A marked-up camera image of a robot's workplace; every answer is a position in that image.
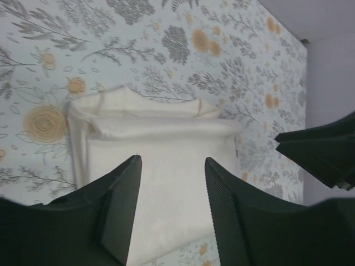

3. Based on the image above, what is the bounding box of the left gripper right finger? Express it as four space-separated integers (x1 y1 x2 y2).
205 158 354 265

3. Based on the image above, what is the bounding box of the white t shirt red print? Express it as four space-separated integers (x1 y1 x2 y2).
67 88 243 265

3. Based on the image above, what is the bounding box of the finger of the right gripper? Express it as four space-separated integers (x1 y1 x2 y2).
275 112 354 190

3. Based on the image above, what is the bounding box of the floral table cloth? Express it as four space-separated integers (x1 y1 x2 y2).
1 1 307 204

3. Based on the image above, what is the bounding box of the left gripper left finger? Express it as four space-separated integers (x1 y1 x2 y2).
1 155 142 265

